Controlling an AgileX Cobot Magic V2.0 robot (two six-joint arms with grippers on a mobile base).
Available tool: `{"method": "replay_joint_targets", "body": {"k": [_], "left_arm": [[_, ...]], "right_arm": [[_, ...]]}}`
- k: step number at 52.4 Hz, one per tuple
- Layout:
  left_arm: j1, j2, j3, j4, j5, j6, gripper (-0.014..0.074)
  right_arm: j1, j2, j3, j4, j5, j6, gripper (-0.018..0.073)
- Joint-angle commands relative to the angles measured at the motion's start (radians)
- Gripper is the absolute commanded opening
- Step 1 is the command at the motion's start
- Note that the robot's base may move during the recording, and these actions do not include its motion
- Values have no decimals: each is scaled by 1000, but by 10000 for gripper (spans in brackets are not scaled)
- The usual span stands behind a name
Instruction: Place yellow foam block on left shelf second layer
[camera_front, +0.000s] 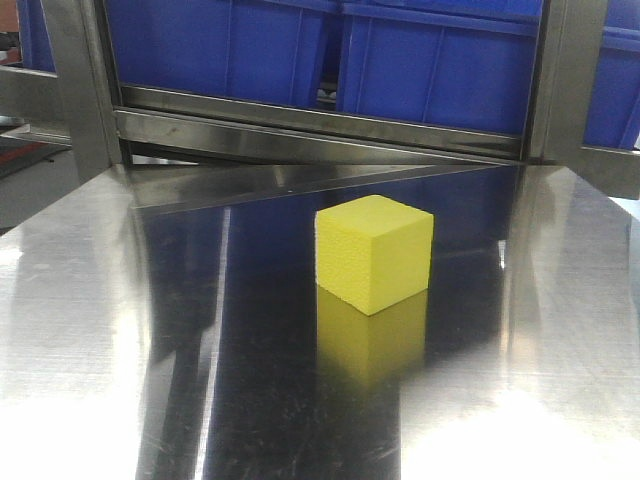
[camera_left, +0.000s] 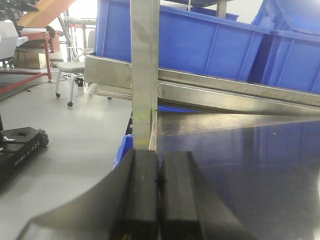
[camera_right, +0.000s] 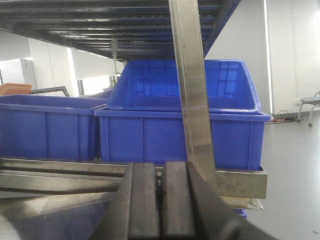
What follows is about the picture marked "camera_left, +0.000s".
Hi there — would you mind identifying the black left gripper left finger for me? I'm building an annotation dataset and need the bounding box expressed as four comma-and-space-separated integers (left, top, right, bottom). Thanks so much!
22, 149, 159, 240

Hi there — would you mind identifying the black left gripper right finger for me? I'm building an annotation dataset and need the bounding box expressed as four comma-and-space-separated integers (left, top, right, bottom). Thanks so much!
160, 151, 255, 240

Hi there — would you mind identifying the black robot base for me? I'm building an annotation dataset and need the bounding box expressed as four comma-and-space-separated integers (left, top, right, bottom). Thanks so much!
0, 127, 49, 187

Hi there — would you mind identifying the stainless steel shelf rack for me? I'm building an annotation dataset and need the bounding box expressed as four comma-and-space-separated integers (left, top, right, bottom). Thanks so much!
85, 0, 320, 151

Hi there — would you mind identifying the blue bin lower corner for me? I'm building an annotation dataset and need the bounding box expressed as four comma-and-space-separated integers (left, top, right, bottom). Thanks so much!
112, 134, 133, 170

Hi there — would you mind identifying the white rolling stool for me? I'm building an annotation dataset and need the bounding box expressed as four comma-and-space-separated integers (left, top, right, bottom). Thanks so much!
55, 30, 96, 107

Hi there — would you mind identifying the blue plastic bin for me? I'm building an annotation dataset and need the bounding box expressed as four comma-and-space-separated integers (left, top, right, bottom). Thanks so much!
248, 0, 320, 94
95, 0, 268, 82

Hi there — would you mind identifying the cardboard box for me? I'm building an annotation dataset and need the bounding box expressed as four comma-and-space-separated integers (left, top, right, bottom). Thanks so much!
13, 51, 47, 70

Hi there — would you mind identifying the blue plastic bin right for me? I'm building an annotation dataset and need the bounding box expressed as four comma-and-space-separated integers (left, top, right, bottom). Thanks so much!
248, 0, 320, 94

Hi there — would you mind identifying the red metal frame table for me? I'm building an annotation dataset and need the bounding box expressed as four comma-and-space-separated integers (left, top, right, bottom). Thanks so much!
0, 0, 78, 96

